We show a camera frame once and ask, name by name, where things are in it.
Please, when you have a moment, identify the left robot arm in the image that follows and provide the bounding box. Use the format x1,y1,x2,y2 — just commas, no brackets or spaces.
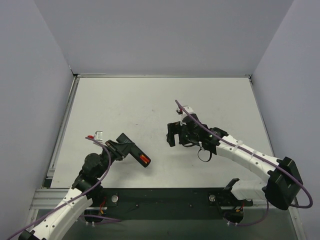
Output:
18,139,139,240

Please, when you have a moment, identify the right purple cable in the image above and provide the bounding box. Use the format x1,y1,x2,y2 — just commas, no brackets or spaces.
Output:
174,99,313,227

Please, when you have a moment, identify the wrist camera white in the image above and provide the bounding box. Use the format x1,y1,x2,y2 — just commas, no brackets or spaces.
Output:
176,105,194,126
86,130,104,145

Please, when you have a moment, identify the black remote control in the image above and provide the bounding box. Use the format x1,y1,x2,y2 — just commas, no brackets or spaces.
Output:
116,133,151,168

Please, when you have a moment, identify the red battery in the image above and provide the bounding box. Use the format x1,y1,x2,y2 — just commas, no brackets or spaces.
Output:
140,154,151,165

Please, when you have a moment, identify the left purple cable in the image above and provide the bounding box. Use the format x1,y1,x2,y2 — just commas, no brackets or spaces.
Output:
7,136,123,240

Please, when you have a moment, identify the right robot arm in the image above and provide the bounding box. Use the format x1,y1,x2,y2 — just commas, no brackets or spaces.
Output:
166,113,303,210

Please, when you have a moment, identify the purple cable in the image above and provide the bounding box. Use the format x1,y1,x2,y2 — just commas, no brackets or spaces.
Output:
7,136,123,240
174,99,313,227

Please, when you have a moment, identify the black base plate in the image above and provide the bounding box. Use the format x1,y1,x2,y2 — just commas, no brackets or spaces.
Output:
84,187,253,221

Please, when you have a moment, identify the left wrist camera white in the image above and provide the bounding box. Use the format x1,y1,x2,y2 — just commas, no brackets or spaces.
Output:
86,130,104,145

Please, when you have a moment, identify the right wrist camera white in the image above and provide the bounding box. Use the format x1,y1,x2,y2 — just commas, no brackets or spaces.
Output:
176,105,194,126

